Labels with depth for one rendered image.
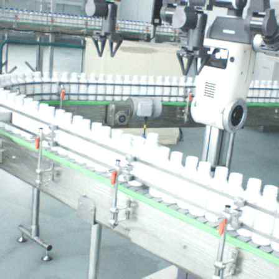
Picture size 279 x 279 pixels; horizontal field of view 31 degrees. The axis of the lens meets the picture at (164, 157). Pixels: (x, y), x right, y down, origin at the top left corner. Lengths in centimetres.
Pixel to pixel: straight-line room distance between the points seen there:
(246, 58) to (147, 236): 91
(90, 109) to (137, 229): 159
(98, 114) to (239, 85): 128
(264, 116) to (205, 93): 175
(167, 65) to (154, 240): 446
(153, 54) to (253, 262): 463
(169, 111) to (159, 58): 253
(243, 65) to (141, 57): 371
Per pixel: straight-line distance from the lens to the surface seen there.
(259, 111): 389
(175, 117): 347
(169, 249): 162
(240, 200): 139
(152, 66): 588
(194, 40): 169
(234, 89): 217
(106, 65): 564
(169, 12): 226
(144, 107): 315
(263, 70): 770
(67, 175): 196
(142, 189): 171
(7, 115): 231
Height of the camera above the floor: 159
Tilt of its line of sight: 16 degrees down
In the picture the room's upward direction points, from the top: 7 degrees clockwise
